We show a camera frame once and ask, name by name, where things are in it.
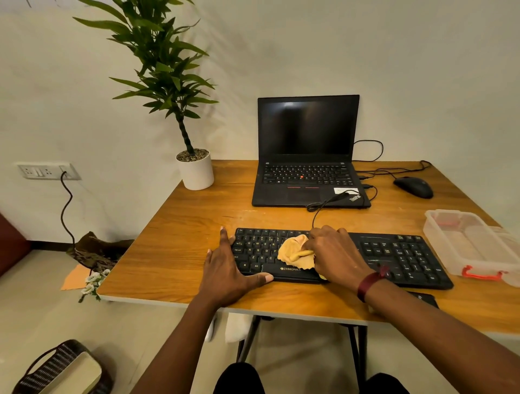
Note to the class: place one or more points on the person's left hand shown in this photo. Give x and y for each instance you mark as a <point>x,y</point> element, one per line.
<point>221,280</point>

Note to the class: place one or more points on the person's right hand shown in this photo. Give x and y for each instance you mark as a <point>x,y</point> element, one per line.
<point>339,255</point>

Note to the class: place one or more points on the person's left thumb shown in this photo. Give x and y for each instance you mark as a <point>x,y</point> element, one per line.
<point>260,279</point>

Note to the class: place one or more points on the person's right fingers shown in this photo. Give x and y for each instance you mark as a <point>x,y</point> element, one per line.
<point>319,239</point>

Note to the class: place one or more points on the yellow cleaning cloth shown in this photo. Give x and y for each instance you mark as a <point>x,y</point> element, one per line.
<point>292,249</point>

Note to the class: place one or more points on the black keyboard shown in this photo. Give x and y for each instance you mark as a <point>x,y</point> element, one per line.
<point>406,255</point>

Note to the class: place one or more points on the person's left forearm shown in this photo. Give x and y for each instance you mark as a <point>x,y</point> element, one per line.
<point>174,353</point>

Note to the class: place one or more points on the person's right forearm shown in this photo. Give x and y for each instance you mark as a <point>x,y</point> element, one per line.
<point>443,337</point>

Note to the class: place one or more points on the black metal table legs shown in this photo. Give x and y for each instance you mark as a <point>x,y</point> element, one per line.
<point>248,337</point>

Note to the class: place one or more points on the dark red wristband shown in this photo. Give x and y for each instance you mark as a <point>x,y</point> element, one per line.
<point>369,282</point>

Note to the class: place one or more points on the person's black trouser legs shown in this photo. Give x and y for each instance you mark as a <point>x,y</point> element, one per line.
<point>239,379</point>

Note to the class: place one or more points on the black computer mouse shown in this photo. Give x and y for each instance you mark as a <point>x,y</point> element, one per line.
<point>414,186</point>

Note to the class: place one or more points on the black laptop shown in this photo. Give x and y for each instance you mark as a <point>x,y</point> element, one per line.
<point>308,130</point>

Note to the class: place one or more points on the black smartphone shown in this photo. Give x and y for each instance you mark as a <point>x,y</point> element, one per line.
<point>426,299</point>

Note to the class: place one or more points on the white plant pot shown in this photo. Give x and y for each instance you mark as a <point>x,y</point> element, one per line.
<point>197,172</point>

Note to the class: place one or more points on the clear plastic container red clip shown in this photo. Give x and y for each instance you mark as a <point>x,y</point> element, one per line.
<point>467,243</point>

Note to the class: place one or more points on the camouflage fabric bag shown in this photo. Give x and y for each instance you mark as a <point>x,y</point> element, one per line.
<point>97,249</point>

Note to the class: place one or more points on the white artificial flowers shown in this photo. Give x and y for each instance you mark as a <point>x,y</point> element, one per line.
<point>92,282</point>

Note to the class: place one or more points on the orange paper sheet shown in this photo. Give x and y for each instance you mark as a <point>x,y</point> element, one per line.
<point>75,278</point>

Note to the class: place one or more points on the dark woven basket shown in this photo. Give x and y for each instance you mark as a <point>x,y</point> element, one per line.
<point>53,361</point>

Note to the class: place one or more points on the green potted plant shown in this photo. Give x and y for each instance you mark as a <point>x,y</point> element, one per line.
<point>162,73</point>

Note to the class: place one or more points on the dark red sofa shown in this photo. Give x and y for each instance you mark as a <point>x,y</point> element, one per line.
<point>12,243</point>

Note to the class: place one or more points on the white wall socket panel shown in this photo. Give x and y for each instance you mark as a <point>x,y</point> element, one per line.
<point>44,171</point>

